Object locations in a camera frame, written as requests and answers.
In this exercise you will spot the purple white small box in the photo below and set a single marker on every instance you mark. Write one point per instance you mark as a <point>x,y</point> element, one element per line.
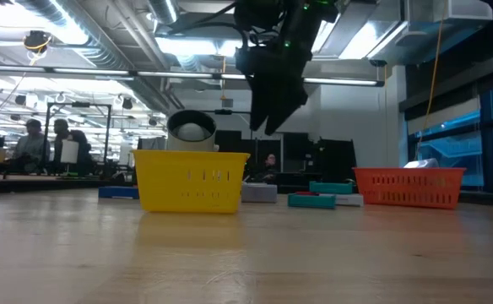
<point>421,164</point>

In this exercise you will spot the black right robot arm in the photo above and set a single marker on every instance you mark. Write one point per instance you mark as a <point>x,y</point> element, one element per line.
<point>310,12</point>

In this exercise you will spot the grey small box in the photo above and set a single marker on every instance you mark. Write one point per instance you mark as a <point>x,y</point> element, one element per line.
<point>260,193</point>

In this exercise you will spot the yellow plastic basket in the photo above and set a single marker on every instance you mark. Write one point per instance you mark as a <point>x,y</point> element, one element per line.
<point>191,181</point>

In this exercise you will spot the person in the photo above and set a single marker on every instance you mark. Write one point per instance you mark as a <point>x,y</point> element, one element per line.
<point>63,128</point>
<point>31,148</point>
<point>269,162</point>

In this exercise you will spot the black metal frame stand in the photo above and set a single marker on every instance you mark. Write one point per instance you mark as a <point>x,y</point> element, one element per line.
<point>77,104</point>

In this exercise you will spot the white cylindrical camera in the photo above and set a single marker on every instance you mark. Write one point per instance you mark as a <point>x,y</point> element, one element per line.
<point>191,131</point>

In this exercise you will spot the blue window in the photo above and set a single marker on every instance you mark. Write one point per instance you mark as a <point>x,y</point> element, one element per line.
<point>462,156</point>

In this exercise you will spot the grey ceiling air unit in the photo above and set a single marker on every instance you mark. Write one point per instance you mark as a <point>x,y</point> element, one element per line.
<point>462,29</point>

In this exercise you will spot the dark background table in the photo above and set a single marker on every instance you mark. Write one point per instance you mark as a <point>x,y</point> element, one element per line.
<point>27,183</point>

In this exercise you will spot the black monitor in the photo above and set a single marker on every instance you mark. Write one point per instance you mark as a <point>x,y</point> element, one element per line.
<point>297,148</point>
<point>335,160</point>

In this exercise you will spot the white sign sheet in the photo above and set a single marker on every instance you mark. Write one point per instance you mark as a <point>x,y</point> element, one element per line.
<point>69,152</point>

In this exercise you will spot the orange plastic basket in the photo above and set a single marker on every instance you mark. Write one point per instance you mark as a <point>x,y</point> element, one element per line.
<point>409,188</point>

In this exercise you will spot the teal small box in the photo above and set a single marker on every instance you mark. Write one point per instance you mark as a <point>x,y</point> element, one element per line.
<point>331,188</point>
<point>312,202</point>

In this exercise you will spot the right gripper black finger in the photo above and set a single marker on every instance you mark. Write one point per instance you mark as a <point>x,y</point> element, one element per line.
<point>260,99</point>
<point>288,101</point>

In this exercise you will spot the blue small box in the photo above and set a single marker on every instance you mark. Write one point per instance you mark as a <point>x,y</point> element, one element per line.
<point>117,193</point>

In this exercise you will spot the red small box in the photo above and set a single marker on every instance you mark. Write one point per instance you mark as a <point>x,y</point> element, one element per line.
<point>305,193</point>

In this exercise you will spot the black ceiling camera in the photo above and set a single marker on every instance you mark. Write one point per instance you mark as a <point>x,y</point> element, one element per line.
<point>377,63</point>

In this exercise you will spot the silver ventilation duct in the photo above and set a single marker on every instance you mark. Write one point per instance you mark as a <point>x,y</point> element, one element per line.
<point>103,50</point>

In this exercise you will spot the white flat box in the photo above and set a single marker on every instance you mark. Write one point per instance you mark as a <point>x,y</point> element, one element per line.
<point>350,200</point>

